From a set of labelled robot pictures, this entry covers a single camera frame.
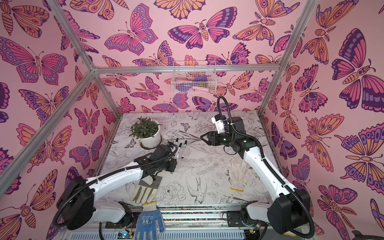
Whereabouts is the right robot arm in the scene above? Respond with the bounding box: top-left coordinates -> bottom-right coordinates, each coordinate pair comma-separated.
201,96 -> 315,239

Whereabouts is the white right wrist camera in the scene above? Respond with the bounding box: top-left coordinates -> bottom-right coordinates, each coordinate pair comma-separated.
211,114 -> 229,134

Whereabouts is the white knit glove on table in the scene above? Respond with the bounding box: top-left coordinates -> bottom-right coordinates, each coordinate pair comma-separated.
226,159 -> 254,192

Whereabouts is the blue dotted glove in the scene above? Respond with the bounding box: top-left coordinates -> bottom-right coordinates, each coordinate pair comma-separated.
134,202 -> 165,240

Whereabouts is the wire wall basket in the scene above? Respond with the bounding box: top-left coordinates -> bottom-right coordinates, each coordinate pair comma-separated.
170,61 -> 218,94

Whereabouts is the grey white work glove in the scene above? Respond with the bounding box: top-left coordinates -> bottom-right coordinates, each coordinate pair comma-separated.
126,172 -> 164,205

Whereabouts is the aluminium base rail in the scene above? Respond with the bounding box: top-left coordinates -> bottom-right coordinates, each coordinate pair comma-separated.
57,204 -> 297,240

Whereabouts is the white plant pot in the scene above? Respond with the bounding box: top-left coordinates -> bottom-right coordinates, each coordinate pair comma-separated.
139,127 -> 162,150

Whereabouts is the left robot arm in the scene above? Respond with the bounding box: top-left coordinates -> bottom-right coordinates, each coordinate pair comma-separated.
52,142 -> 179,230

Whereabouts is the green potted plant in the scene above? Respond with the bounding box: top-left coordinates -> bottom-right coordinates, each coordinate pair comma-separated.
130,118 -> 160,139

